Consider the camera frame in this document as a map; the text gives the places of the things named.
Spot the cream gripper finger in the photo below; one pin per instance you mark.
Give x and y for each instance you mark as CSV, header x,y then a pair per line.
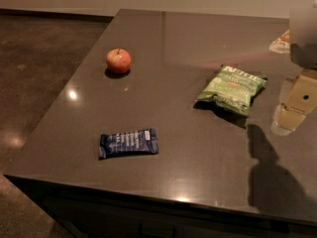
x,y
297,99

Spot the blue rxbar wrapper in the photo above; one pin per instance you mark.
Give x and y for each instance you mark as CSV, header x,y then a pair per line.
x,y
126,144

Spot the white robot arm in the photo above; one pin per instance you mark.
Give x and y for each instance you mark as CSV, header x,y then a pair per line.
x,y
305,56

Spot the red apple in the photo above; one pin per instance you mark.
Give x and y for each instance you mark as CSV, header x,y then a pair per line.
x,y
118,61

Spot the clear wrapped snack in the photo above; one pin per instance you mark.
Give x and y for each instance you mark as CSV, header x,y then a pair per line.
x,y
281,44

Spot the green chip bag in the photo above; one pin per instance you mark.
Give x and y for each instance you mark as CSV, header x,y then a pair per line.
x,y
232,89

